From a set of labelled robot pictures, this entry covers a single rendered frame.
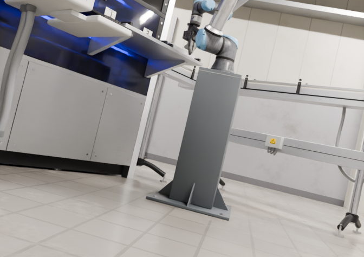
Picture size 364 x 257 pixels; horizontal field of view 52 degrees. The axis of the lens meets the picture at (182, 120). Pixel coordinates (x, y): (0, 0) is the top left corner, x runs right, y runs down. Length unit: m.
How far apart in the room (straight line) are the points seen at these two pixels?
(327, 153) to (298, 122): 2.27
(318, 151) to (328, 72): 2.51
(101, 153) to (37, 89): 0.62
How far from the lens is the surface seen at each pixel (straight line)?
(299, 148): 2.85
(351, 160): 2.74
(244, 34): 5.21
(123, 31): 1.79
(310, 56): 5.20
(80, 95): 2.34
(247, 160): 4.95
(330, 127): 5.09
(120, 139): 2.58
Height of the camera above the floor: 0.36
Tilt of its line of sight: 3 degrees up
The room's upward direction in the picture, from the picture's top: 13 degrees clockwise
